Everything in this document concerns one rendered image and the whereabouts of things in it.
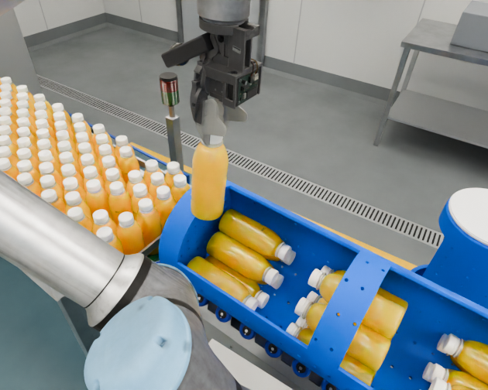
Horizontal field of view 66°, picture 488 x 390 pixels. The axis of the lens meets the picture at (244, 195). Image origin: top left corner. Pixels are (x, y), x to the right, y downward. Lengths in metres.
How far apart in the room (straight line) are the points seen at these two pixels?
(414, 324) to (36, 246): 0.81
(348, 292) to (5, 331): 1.91
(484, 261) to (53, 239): 1.14
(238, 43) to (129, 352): 0.41
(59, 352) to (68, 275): 1.66
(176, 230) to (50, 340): 1.45
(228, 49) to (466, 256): 0.99
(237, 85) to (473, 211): 0.96
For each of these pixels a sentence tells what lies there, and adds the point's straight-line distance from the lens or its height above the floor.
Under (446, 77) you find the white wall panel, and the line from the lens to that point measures 4.12.
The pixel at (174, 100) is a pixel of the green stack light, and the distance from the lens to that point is 1.38.
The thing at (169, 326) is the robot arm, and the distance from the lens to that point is 0.41.
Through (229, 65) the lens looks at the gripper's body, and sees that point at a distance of 0.58.
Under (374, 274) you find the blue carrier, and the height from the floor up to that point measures 1.23.
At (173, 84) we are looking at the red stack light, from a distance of 1.36.
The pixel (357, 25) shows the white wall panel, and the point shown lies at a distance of 4.16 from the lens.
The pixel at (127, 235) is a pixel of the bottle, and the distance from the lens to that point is 1.06.
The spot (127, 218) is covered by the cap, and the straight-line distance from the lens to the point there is 1.05.
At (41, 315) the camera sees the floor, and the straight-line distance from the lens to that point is 2.32.
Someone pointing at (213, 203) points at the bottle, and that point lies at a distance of 0.74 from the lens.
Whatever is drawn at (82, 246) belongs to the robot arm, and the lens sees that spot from 0.52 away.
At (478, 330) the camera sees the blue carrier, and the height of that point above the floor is 1.09.
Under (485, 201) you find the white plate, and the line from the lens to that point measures 1.42.
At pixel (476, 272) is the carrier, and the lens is 1.35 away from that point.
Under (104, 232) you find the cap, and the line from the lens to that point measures 1.03.
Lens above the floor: 1.81
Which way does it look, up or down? 42 degrees down
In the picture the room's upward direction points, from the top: 3 degrees clockwise
